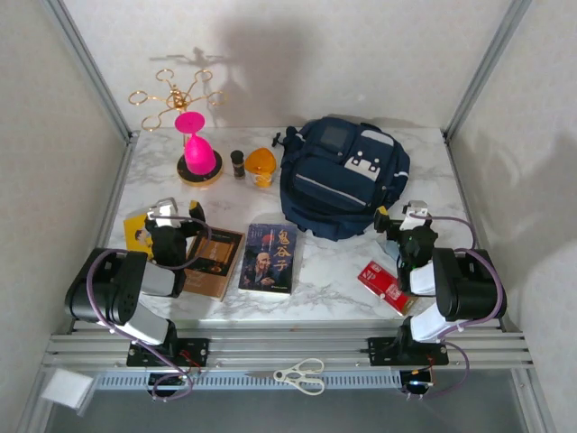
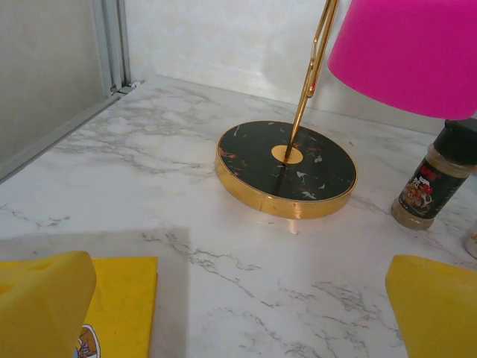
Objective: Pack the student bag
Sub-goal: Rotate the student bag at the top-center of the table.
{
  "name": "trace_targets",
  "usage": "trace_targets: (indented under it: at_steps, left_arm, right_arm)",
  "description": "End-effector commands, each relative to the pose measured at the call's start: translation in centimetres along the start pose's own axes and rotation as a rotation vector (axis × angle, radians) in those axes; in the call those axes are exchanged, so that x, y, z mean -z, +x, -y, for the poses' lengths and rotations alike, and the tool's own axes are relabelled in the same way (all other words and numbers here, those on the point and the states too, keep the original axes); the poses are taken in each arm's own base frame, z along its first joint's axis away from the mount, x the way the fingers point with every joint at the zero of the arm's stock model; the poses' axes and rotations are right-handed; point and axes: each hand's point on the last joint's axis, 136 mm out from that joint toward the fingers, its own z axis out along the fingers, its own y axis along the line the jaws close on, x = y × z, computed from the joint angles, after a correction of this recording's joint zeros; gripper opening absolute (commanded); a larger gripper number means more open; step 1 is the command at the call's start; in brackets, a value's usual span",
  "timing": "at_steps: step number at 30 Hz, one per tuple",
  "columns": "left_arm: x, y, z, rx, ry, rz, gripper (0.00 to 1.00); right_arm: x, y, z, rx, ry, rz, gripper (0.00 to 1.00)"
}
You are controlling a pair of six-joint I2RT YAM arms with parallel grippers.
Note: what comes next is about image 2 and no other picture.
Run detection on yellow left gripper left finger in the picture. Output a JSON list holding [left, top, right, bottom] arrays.
[[0, 251, 97, 358]]

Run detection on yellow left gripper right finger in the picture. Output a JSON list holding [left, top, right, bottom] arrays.
[[385, 254, 477, 358]]

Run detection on yellow book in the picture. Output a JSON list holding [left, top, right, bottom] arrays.
[[72, 257, 159, 358]]

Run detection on jar with orange lid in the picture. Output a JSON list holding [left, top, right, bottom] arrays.
[[463, 231, 477, 260]]

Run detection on spice bottle black cap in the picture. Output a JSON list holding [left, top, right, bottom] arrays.
[[391, 119, 477, 230]]

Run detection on gold glass holder stand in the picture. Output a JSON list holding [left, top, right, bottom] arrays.
[[215, 0, 358, 220]]

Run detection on pink goblet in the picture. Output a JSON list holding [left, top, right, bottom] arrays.
[[326, 0, 477, 120]]

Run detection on aluminium side rail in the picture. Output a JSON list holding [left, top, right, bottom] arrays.
[[0, 87, 126, 182]]

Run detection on aluminium frame post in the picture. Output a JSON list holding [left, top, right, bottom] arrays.
[[91, 0, 132, 98]]

